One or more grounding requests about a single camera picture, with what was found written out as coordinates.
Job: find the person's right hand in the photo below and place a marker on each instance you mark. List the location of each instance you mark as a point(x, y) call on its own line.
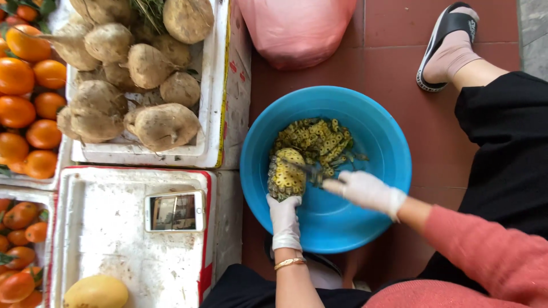
point(368, 192)

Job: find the person's left hand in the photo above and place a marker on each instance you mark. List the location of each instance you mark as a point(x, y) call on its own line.
point(284, 222)

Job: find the person's left fingers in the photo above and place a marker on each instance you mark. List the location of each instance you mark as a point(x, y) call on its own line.
point(282, 204)

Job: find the person's right fingers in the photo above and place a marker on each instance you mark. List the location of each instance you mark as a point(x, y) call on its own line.
point(340, 184)

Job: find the peeled yellow pineapple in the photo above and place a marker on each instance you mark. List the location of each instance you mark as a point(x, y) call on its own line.
point(286, 175)

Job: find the small metal knife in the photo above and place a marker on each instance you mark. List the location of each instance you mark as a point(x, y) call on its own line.
point(312, 173)

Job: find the pile of pineapple peel scraps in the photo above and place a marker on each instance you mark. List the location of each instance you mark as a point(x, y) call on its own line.
point(321, 141)

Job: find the blue plastic basin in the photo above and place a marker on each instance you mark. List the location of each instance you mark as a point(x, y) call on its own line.
point(368, 124)

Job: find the black white slide sandal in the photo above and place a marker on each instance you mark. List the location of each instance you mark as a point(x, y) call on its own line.
point(445, 23)
point(326, 260)

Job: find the white gold smartphone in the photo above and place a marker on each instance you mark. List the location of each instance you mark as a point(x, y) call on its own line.
point(174, 211)

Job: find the open white foam box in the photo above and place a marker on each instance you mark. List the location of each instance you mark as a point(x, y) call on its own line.
point(233, 107)

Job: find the person's pink sweater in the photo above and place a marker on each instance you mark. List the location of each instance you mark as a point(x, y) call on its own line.
point(428, 297)

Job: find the pink plastic bag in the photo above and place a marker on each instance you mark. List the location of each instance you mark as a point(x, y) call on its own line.
point(295, 30)

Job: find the pink sock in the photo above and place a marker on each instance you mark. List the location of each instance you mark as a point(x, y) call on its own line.
point(449, 57)

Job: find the person's black trousers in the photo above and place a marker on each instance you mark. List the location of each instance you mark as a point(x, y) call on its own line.
point(505, 149)

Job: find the closed foam box red tape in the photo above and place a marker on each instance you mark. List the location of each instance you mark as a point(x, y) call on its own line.
point(111, 252)

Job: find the yellow mango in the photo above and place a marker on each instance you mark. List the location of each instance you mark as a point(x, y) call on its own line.
point(96, 293)

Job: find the pile of brown jicama roots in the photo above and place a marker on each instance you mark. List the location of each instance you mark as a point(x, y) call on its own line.
point(98, 111)

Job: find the bunch of green herbs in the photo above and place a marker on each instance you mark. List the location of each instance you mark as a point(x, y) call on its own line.
point(150, 13)

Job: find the foam crate under large heap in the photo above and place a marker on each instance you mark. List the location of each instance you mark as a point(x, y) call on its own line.
point(32, 184)

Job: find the foam crate of small heap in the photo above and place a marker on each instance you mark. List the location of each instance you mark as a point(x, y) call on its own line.
point(25, 194)

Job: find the small heap of oranges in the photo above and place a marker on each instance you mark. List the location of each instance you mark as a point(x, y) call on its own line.
point(19, 256)

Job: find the large heap of oranges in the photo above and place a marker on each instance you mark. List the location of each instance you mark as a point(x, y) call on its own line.
point(17, 77)

